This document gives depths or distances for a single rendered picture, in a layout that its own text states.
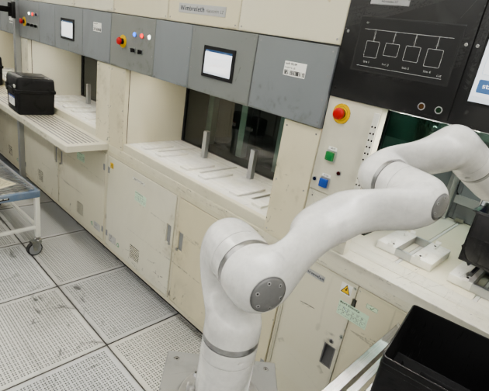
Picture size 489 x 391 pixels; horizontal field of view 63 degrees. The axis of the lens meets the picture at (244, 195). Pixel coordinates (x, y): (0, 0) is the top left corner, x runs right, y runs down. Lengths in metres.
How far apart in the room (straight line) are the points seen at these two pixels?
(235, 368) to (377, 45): 1.01
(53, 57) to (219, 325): 3.31
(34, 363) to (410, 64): 1.98
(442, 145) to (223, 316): 0.58
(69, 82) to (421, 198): 3.47
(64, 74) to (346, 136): 2.96
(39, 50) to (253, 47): 2.47
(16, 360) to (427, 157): 1.95
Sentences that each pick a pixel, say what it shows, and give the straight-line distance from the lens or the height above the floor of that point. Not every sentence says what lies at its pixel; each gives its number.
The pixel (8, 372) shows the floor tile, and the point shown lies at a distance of 2.21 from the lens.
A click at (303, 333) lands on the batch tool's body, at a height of 0.47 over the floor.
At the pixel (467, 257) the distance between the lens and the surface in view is 1.53.
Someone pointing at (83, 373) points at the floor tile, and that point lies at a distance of 2.15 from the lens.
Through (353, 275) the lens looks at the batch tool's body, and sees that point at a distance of 1.49.
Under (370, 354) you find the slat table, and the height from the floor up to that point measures 0.76.
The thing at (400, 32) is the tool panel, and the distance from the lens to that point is 1.35.
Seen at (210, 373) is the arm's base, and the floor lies 0.89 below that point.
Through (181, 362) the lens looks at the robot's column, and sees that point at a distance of 1.09.
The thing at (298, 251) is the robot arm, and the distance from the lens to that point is 0.74.
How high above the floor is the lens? 1.52
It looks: 21 degrees down
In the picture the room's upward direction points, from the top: 10 degrees clockwise
